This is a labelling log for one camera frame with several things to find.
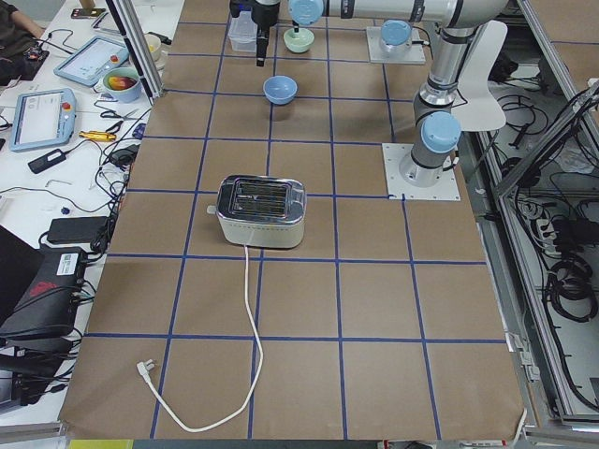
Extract blue teach pendant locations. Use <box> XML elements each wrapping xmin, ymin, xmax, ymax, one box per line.
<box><xmin>8</xmin><ymin>88</ymin><xmax>77</xmax><ymax>152</ymax></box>
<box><xmin>53</xmin><ymin>36</ymin><xmax>129</xmax><ymax>87</ymax></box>

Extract clear plastic food container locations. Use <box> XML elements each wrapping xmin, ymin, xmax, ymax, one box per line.
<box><xmin>228</xmin><ymin>10</ymin><xmax>257</xmax><ymax>53</ymax></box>

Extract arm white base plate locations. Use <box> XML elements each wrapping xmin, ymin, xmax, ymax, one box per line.
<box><xmin>366</xmin><ymin>26</ymin><xmax>426</xmax><ymax>65</ymax></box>
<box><xmin>382</xmin><ymin>143</ymin><xmax>460</xmax><ymax>201</ymax></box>

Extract white toaster power cord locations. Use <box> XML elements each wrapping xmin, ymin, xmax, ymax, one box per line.
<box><xmin>136</xmin><ymin>243</ymin><xmax>264</xmax><ymax>433</ymax></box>

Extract smartphone on desk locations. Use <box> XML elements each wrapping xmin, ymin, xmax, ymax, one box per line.
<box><xmin>70</xmin><ymin>7</ymin><xmax>107</xmax><ymax>20</ymax></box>

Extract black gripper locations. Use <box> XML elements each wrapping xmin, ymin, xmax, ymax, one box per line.
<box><xmin>252</xmin><ymin>0</ymin><xmax>281</xmax><ymax>67</ymax></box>

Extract green bowl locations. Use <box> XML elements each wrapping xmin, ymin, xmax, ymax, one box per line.
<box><xmin>284</xmin><ymin>28</ymin><xmax>314</xmax><ymax>53</ymax></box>

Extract near blue teach pendant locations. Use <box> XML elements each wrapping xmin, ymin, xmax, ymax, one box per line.
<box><xmin>8</xmin><ymin>88</ymin><xmax>77</xmax><ymax>152</ymax></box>

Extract silver white toaster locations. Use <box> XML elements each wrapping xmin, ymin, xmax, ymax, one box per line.
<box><xmin>207</xmin><ymin>174</ymin><xmax>307</xmax><ymax>249</ymax></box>

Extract far blue teach pendant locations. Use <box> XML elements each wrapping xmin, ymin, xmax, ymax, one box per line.
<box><xmin>53</xmin><ymin>36</ymin><xmax>129</xmax><ymax>87</ymax></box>

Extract aluminium frame post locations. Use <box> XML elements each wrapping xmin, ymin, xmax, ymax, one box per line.
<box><xmin>106</xmin><ymin>0</ymin><xmax>164</xmax><ymax>103</ymax></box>

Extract small black device on desk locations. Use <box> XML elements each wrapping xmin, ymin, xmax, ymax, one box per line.
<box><xmin>28</xmin><ymin>149</ymin><xmax>66</xmax><ymax>174</ymax></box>

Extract black scissors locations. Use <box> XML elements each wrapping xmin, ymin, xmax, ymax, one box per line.
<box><xmin>100</xmin><ymin>109</ymin><xmax>138</xmax><ymax>121</ymax></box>

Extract cream bowl with lemon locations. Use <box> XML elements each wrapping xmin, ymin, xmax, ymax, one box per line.
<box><xmin>144</xmin><ymin>34</ymin><xmax>168</xmax><ymax>70</ymax></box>

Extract white chair back panel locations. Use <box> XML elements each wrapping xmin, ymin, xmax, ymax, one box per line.
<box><xmin>451</xmin><ymin>21</ymin><xmax>507</xmax><ymax>132</ymax></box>

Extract blue bowl with fruit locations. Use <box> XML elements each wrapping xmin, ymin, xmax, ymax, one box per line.
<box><xmin>94</xmin><ymin>67</ymin><xmax>141</xmax><ymax>103</ymax></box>

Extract gold yellow tool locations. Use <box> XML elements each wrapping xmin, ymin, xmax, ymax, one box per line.
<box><xmin>79</xmin><ymin>131</ymin><xmax>117</xmax><ymax>142</ymax></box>

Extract black power adapter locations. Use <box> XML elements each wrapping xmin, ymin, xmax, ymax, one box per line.
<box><xmin>47</xmin><ymin>216</ymin><xmax>108</xmax><ymax>244</ymax></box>

